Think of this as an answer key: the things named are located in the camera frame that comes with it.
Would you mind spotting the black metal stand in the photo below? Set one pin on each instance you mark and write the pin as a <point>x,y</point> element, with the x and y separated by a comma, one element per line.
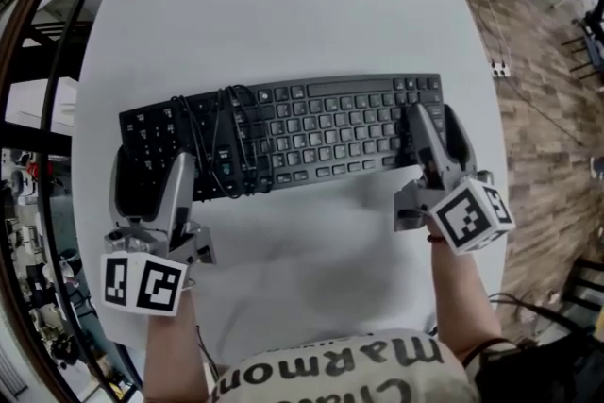
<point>592,38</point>

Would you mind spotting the black bag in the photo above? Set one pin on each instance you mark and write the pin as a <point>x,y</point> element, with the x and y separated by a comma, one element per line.
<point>542,377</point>

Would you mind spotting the black chair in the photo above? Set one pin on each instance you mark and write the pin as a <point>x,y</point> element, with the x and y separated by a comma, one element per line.
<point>587,283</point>

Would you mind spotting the white power strip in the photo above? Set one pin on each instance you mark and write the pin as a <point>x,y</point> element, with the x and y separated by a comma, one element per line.
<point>501,70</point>

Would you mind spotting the person's right forearm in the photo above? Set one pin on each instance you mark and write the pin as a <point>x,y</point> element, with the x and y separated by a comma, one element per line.
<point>462,297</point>

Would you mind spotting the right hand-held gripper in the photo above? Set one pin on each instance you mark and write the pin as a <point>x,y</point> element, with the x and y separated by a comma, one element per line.
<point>472,217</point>

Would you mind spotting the person's left forearm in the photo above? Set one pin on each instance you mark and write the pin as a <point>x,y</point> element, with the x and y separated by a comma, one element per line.
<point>172,354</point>

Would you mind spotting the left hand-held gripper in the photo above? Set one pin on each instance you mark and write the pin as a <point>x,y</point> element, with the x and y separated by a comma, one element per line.
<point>141,283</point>

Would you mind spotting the black keyboard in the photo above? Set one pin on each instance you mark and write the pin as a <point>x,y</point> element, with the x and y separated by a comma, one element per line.
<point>330,127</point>

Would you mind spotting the white table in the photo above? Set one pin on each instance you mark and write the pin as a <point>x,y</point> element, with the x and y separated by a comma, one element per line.
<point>283,14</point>

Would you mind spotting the white printed shirt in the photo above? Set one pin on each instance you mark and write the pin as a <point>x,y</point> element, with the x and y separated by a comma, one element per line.
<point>302,391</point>

